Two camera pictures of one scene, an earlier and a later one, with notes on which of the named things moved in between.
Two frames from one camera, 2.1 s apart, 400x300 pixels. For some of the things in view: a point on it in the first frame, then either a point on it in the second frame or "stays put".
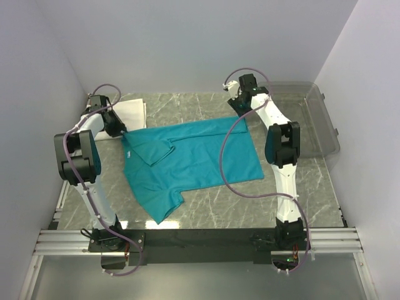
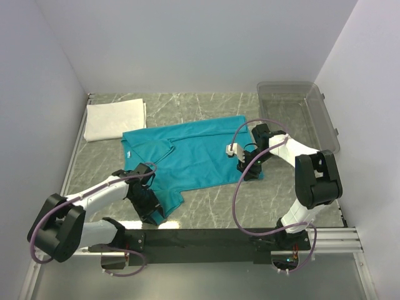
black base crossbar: [187, 245] stays put
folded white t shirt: [132, 113] stays put
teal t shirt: [160, 164] stays put
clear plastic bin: [304, 103] stays put
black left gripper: [115, 124] to [149, 209]
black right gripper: [239, 104] to [250, 169]
